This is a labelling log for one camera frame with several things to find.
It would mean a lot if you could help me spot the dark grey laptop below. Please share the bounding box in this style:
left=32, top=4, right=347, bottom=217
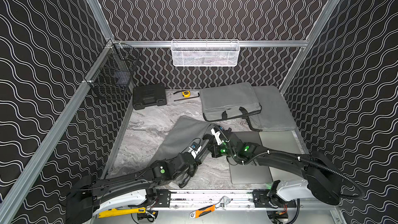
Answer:
left=230, top=131, right=273, bottom=185

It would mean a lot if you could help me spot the silver laptop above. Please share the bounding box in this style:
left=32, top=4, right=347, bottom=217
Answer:
left=259, top=131, right=308, bottom=183

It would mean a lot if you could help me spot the grey zippered laptop bag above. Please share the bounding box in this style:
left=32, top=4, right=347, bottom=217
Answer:
left=247, top=86, right=296, bottom=132

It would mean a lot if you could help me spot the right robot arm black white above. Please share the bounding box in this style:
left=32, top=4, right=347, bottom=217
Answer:
left=210, top=124, right=365, bottom=207

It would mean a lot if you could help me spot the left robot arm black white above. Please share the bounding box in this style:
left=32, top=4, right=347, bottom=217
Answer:
left=65, top=142, right=209, bottom=224

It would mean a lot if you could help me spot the orange adjustable wrench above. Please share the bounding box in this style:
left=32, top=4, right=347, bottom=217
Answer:
left=190, top=196, right=232, bottom=219

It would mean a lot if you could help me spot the black hex key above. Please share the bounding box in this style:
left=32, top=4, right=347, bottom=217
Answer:
left=174, top=93, right=200, bottom=102

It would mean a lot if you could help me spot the yellow tape measure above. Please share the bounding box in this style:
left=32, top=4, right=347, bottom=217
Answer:
left=173, top=90, right=191, bottom=98

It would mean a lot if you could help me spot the black plastic tool case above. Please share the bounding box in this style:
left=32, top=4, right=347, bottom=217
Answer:
left=132, top=84, right=167, bottom=110

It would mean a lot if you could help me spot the yellow pipe wrench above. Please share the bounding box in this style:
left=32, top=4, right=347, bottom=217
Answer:
left=98, top=207, right=146, bottom=218

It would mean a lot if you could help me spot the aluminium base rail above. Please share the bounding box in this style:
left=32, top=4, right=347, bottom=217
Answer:
left=146, top=189, right=297, bottom=209

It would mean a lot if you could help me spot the white wire mesh basket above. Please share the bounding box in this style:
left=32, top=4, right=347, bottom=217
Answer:
left=171, top=39, right=240, bottom=67

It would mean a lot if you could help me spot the black wire basket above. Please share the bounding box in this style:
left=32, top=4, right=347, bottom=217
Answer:
left=88, top=43, right=142, bottom=101

